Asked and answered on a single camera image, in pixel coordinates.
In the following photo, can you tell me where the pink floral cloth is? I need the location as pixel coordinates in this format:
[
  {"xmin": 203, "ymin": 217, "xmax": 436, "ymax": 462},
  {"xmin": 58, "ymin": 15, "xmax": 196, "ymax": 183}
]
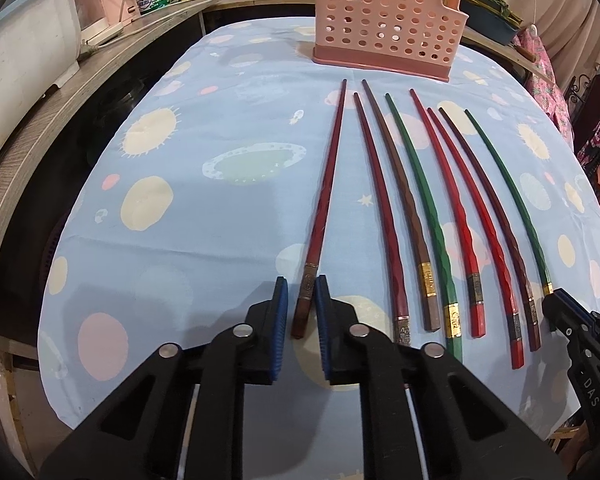
[{"xmin": 512, "ymin": 30, "xmax": 577, "ymax": 153}]

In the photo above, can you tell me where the pink perforated plastic basket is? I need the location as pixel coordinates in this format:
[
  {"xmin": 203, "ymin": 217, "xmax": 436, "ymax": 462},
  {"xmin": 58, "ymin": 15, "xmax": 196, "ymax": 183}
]
[{"xmin": 312, "ymin": 0, "xmax": 468, "ymax": 83}]

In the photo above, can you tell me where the white plastic tub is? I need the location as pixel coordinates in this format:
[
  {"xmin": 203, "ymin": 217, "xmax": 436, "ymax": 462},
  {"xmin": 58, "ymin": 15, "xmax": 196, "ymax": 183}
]
[{"xmin": 0, "ymin": 0, "xmax": 82, "ymax": 163}]

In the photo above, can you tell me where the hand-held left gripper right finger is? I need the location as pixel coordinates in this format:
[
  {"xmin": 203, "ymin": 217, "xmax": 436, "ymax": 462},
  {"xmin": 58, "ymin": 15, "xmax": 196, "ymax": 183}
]
[{"xmin": 314, "ymin": 274, "xmax": 567, "ymax": 480}]

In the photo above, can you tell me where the green chopstick gold band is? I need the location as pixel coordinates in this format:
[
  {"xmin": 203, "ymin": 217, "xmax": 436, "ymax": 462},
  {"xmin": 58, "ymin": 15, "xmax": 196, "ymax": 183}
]
[
  {"xmin": 464, "ymin": 109, "xmax": 555, "ymax": 296},
  {"xmin": 385, "ymin": 92, "xmax": 465, "ymax": 363}
]

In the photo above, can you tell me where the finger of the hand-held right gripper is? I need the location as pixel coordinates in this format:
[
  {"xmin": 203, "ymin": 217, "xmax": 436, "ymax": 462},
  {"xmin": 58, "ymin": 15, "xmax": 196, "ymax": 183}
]
[{"xmin": 541, "ymin": 287, "xmax": 600, "ymax": 342}]

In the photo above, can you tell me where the beige curtain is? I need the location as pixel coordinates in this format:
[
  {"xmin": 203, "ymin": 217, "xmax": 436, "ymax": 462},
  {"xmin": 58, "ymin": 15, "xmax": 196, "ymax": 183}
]
[{"xmin": 500, "ymin": 0, "xmax": 600, "ymax": 78}]

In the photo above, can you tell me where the brown chopstick gold band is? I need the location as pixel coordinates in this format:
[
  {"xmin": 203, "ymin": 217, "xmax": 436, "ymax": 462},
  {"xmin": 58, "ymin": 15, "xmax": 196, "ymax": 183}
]
[{"xmin": 361, "ymin": 79, "xmax": 441, "ymax": 332}]

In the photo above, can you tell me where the red chopstick silver band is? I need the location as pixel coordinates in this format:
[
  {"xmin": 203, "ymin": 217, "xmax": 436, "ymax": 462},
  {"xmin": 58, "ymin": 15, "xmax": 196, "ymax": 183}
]
[
  {"xmin": 409, "ymin": 88, "xmax": 487, "ymax": 338},
  {"xmin": 426, "ymin": 107, "xmax": 526, "ymax": 370}
]

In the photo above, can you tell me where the dark red chopstick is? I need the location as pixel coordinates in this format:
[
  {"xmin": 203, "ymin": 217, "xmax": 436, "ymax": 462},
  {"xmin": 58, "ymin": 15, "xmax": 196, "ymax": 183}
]
[
  {"xmin": 291, "ymin": 79, "xmax": 351, "ymax": 339},
  {"xmin": 352, "ymin": 91, "xmax": 416, "ymax": 348}
]

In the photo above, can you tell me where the black metal chair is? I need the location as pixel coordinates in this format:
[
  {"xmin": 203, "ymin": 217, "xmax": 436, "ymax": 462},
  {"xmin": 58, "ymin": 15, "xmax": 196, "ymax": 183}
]
[{"xmin": 564, "ymin": 72, "xmax": 600, "ymax": 148}]

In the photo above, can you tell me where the dark blue basin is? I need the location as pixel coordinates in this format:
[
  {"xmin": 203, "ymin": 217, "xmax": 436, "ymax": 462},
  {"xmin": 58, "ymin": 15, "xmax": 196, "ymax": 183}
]
[{"xmin": 461, "ymin": 0, "xmax": 523, "ymax": 47}]

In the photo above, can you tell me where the blue planet print tablecloth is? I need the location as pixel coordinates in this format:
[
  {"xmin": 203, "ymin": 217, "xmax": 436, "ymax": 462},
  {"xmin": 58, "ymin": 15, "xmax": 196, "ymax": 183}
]
[{"xmin": 37, "ymin": 16, "xmax": 600, "ymax": 443}]

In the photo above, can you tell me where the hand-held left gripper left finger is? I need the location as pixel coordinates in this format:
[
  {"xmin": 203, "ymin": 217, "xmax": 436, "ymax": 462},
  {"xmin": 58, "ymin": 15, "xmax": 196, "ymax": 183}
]
[{"xmin": 39, "ymin": 276, "xmax": 289, "ymax": 480}]

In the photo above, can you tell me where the maroon chopstick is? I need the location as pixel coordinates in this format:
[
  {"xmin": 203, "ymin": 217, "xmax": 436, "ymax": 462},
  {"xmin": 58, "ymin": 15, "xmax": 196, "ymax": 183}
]
[{"xmin": 438, "ymin": 107, "xmax": 542, "ymax": 352}]

